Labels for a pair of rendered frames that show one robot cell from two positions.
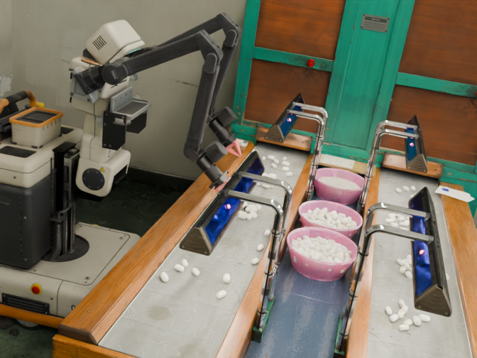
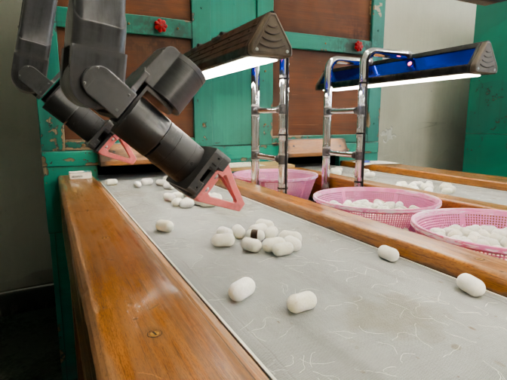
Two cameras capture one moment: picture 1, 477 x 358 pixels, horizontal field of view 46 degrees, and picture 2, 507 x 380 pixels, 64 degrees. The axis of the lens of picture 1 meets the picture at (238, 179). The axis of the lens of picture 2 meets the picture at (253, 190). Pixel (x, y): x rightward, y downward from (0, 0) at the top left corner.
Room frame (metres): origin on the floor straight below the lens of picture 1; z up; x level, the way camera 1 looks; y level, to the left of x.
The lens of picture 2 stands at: (1.58, 0.35, 0.93)
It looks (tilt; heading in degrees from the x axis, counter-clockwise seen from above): 10 degrees down; 322
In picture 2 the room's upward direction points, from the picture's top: straight up
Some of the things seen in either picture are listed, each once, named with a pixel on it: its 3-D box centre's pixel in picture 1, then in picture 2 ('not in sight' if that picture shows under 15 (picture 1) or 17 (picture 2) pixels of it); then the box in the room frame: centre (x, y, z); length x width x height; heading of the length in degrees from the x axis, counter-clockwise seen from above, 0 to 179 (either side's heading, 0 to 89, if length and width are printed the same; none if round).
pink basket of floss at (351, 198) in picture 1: (338, 187); (275, 188); (2.54, -0.49, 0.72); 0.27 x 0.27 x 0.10
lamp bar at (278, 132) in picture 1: (288, 114); (207, 58); (2.43, -0.18, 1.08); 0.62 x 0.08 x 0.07; 168
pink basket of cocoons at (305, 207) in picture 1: (328, 224); (373, 217); (2.10, -0.40, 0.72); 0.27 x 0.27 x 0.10
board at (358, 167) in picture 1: (343, 163); (244, 166); (2.75, -0.53, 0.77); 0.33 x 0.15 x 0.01; 78
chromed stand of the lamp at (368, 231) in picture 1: (383, 288); not in sight; (1.37, -0.45, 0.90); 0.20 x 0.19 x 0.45; 168
